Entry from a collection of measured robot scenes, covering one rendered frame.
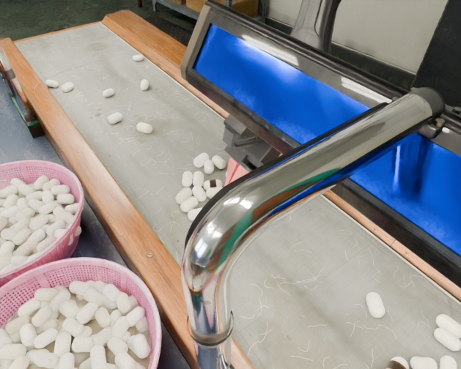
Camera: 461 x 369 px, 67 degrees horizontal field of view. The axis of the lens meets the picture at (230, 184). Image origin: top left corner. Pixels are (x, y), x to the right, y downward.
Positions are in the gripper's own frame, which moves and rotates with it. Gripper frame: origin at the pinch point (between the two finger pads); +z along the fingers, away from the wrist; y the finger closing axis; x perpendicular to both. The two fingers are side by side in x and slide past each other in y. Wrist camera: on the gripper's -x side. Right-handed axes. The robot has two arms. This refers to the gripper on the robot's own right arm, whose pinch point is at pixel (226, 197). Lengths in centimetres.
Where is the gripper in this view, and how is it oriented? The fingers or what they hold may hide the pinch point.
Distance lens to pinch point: 63.4
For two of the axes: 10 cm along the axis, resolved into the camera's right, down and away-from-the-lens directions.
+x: 5.2, 2.4, 8.2
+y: 6.0, 5.8, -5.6
